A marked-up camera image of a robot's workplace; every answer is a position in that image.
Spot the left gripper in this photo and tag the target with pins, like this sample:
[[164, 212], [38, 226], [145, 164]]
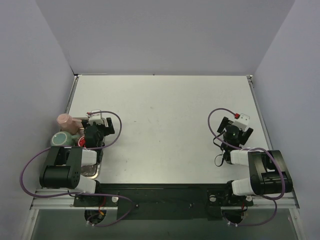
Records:
[[109, 127]]

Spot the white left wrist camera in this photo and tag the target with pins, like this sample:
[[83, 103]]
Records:
[[95, 117]]

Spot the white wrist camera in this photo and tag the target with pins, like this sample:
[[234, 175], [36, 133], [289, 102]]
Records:
[[95, 117], [241, 121]]

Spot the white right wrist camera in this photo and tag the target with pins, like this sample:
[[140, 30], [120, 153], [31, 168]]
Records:
[[241, 121]]

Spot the pink mug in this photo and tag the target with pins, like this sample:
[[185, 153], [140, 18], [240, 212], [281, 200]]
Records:
[[69, 124]]

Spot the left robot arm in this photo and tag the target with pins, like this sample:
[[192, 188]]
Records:
[[74, 157]]

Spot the red mug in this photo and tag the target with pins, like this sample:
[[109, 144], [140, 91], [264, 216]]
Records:
[[81, 142]]

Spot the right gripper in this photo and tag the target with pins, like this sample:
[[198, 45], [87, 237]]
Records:
[[223, 123]]

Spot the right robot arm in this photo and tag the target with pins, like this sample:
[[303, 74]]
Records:
[[268, 173]]

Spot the teal green mug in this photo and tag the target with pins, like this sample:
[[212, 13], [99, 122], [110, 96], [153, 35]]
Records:
[[64, 138]]

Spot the metal tray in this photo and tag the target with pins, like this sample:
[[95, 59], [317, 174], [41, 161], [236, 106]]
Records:
[[89, 167]]

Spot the aluminium front rail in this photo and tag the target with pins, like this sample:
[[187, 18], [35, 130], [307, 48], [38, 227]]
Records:
[[66, 202]]

